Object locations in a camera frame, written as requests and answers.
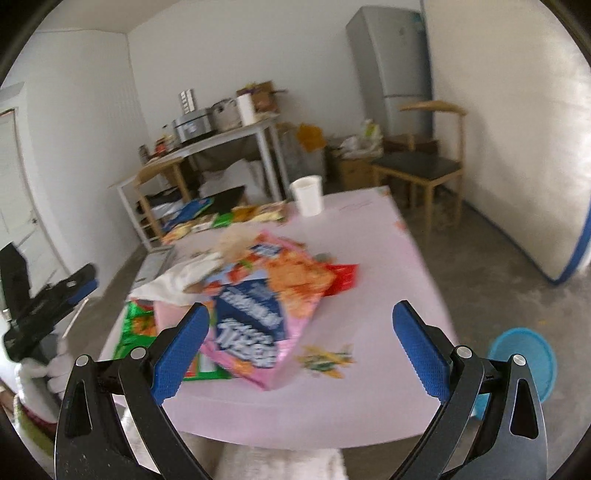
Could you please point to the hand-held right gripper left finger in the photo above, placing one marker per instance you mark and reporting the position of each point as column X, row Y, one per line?
column 182, row 350

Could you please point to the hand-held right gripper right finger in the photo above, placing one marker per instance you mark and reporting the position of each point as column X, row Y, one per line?
column 420, row 350

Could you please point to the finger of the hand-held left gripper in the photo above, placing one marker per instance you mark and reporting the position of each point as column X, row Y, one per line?
column 83, row 290
column 81, row 273

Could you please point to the person's left hand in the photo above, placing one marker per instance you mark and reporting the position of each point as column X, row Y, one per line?
column 51, row 369

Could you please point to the green snack bag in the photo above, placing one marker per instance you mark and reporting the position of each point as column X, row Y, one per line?
column 138, row 332

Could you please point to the white plastic bag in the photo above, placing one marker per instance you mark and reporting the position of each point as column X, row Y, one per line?
column 364, row 141
column 180, row 277

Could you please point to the white flat box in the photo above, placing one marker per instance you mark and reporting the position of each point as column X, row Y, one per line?
column 154, row 265

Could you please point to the small yellow green wrapper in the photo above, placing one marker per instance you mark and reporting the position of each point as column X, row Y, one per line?
column 325, row 360

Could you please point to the white door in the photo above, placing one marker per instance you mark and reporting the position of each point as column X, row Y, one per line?
column 18, row 194

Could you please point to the small red packet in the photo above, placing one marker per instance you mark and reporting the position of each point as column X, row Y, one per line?
column 344, row 277

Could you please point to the yellow snack packet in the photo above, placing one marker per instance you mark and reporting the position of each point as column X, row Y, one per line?
column 187, row 229
column 258, row 212

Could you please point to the beige crumpled paper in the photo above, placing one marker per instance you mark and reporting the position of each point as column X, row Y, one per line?
column 235, row 242

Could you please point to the blue snack packet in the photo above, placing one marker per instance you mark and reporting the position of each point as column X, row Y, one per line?
column 194, row 210

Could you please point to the plain wooden chair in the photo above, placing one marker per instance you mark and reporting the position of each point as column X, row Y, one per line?
column 161, row 168

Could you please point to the small green packet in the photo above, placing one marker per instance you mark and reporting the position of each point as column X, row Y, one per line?
column 224, row 219

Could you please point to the white fleece garment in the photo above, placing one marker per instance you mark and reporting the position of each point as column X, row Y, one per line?
column 281, row 464

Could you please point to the white sack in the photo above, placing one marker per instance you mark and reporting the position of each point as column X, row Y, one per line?
column 231, row 177

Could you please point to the silver rice cooker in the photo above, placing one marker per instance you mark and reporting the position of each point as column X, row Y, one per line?
column 191, row 124

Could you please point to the wooden chair with black seat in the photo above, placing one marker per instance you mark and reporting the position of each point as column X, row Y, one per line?
column 415, row 164

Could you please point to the brown cardboard box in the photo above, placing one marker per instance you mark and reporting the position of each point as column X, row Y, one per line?
column 358, row 173

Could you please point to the white paper cup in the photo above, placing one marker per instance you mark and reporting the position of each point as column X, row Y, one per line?
column 307, row 196

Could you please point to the shelf with boxes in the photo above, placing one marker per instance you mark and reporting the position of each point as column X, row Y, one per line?
column 231, row 134

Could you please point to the white cooking pot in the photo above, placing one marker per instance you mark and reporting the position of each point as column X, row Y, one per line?
column 226, row 115

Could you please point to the white mattress with blue edge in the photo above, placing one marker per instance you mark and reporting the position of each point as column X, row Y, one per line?
column 508, row 138

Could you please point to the white paper roll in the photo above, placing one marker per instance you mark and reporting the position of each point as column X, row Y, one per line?
column 246, row 110

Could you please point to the yellow bag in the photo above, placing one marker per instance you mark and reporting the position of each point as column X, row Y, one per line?
column 310, row 137

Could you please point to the open cardboard box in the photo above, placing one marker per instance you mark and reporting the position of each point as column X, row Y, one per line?
column 263, row 97

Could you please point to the grey refrigerator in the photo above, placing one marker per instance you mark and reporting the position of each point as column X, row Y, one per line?
column 392, row 69

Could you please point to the wall switch panel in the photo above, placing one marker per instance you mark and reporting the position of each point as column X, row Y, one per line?
column 187, row 101

